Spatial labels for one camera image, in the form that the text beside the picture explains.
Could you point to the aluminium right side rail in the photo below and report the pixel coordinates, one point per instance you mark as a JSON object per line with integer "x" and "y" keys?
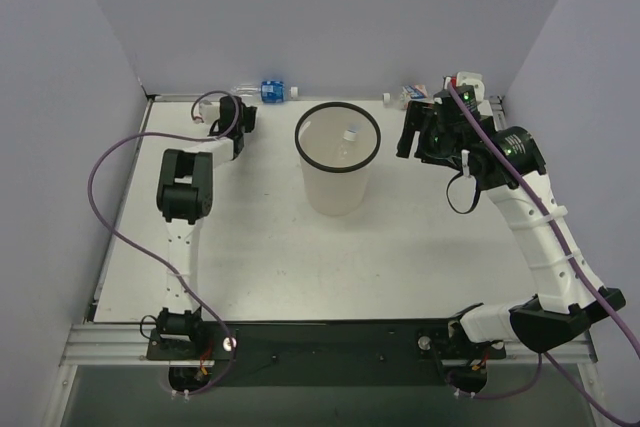
{"x": 498, "y": 113}

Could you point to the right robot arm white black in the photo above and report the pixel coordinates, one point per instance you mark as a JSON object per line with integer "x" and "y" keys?
{"x": 508, "y": 167}

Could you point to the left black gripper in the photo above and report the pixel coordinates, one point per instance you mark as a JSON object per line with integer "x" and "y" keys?
{"x": 247, "y": 117}

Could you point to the white blue label plastic bottle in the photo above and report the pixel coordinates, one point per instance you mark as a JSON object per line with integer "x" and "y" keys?
{"x": 400, "y": 98}

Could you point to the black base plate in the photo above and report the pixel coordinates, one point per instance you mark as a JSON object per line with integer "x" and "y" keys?
{"x": 348, "y": 353}

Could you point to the white bin with black rim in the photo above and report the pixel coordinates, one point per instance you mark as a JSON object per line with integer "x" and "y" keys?
{"x": 335, "y": 187}

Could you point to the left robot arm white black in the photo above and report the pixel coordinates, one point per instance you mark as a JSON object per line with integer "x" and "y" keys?
{"x": 184, "y": 198}

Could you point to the aluminium front rail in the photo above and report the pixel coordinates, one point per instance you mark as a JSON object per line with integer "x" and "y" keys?
{"x": 122, "y": 345}

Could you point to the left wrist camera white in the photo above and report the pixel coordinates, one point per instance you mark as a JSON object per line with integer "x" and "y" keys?
{"x": 207, "y": 112}

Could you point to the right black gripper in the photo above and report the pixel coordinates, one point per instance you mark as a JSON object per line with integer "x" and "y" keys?
{"x": 417, "y": 123}

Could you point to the clear crushed plastic bottle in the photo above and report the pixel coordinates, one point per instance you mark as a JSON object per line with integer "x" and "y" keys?
{"x": 347, "y": 143}

